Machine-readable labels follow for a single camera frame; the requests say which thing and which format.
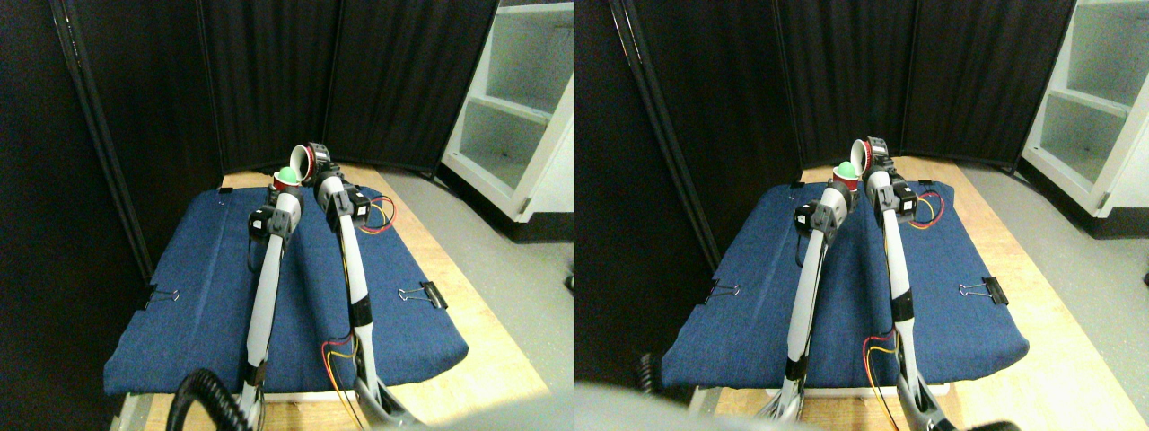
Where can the red cup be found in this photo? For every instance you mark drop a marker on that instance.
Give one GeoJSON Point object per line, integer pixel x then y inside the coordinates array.
{"type": "Point", "coordinates": [286, 186]}
{"type": "Point", "coordinates": [301, 162]}
{"type": "Point", "coordinates": [860, 157]}
{"type": "Point", "coordinates": [846, 182]}

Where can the green ball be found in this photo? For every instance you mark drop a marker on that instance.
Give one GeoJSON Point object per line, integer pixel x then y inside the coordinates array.
{"type": "Point", "coordinates": [288, 174]}
{"type": "Point", "coordinates": [846, 170]}

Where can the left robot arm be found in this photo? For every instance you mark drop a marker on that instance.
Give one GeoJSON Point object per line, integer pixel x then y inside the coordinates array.
{"type": "Point", "coordinates": [262, 314]}
{"type": "Point", "coordinates": [806, 305]}

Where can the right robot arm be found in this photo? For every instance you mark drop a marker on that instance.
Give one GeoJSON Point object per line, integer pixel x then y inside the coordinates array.
{"type": "Point", "coordinates": [354, 269]}
{"type": "Point", "coordinates": [899, 269]}

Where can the curtain stand pole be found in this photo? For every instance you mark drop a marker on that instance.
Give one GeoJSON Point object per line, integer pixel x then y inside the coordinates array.
{"type": "Point", "coordinates": [100, 135]}
{"type": "Point", "coordinates": [667, 135]}

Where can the dark blue cloth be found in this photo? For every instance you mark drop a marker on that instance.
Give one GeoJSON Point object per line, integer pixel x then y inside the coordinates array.
{"type": "Point", "coordinates": [422, 314]}
{"type": "Point", "coordinates": [978, 314]}

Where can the white shelf unit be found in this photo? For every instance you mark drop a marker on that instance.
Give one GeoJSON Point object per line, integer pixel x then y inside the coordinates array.
{"type": "Point", "coordinates": [546, 166]}
{"type": "Point", "coordinates": [1122, 166]}

